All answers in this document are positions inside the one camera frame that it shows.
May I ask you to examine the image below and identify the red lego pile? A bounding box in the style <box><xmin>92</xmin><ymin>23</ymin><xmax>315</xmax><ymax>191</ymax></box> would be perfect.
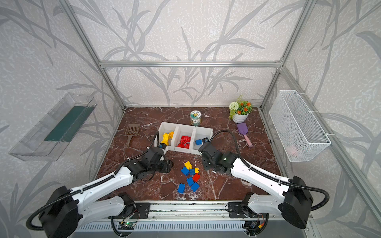
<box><xmin>192</xmin><ymin>173</ymin><xmax>200</xmax><ymax>182</ymax></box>

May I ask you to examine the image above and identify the large yellow lego brick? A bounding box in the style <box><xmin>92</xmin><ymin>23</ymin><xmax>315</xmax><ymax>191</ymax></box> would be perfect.
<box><xmin>161</xmin><ymin>133</ymin><xmax>170</xmax><ymax>146</ymax></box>

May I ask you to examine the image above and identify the yellow lego pile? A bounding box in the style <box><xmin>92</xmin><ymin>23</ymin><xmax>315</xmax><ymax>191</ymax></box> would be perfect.
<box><xmin>184</xmin><ymin>161</ymin><xmax>192</xmax><ymax>170</ymax></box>

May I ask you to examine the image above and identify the blue lego pile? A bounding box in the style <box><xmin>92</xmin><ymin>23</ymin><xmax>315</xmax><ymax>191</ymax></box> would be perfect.
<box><xmin>186</xmin><ymin>177</ymin><xmax>194</xmax><ymax>187</ymax></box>
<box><xmin>181</xmin><ymin>167</ymin><xmax>190</xmax><ymax>177</ymax></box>

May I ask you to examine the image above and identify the long red lego brick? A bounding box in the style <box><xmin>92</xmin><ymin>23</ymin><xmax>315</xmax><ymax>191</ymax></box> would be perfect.
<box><xmin>180</xmin><ymin>136</ymin><xmax>191</xmax><ymax>144</ymax></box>

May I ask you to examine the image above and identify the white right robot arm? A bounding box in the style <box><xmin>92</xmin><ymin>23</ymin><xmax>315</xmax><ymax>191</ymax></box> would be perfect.
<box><xmin>198</xmin><ymin>137</ymin><xmax>330</xmax><ymax>229</ymax></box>

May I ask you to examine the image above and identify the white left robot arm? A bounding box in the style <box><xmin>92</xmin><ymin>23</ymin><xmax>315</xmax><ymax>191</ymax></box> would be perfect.
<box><xmin>26</xmin><ymin>133</ymin><xmax>173</xmax><ymax>238</ymax></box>

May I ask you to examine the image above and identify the brown slotted scoop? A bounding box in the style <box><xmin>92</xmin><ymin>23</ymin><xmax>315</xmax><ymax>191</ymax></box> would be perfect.
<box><xmin>126</xmin><ymin>124</ymin><xmax>140</xmax><ymax>148</ymax></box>

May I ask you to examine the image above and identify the white three-compartment bin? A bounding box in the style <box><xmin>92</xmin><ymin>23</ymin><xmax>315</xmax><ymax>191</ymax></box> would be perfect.
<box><xmin>154</xmin><ymin>122</ymin><xmax>213</xmax><ymax>155</ymax></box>

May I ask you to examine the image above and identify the purple and pink scoop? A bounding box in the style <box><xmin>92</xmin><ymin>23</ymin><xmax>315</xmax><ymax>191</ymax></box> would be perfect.
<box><xmin>237</xmin><ymin>123</ymin><xmax>253</xmax><ymax>148</ymax></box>

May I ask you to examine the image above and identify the small labelled tin can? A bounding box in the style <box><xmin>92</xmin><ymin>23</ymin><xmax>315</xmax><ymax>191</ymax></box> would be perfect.
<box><xmin>190</xmin><ymin>110</ymin><xmax>202</xmax><ymax>127</ymax></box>

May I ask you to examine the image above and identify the white pot with flowers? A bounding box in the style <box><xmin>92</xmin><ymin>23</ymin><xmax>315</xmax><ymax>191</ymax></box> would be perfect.
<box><xmin>229</xmin><ymin>95</ymin><xmax>253</xmax><ymax>124</ymax></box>

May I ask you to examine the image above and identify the green mat in tray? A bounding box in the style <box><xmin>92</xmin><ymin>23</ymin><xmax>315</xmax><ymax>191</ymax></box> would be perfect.
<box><xmin>44</xmin><ymin>105</ymin><xmax>96</xmax><ymax>142</ymax></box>

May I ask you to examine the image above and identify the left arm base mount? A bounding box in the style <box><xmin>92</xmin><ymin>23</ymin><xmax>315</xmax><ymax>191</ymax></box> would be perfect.
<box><xmin>119</xmin><ymin>202</ymin><xmax>151</xmax><ymax>219</ymax></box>

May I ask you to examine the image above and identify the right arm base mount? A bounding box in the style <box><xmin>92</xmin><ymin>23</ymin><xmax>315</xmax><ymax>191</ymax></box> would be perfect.
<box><xmin>225</xmin><ymin>202</ymin><xmax>269</xmax><ymax>219</ymax></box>

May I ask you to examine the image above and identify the aluminium front rail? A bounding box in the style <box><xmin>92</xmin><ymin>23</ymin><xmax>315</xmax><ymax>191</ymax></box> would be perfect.
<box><xmin>76</xmin><ymin>194</ymin><xmax>311</xmax><ymax>229</ymax></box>

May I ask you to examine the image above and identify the white wire mesh basket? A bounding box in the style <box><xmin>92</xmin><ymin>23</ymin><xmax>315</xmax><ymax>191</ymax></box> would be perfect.
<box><xmin>269</xmin><ymin>90</ymin><xmax>331</xmax><ymax>162</ymax></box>

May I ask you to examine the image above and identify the clear plastic wall tray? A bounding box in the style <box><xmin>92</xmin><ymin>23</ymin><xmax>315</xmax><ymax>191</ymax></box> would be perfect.
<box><xmin>9</xmin><ymin>93</ymin><xmax>97</xmax><ymax>162</ymax></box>

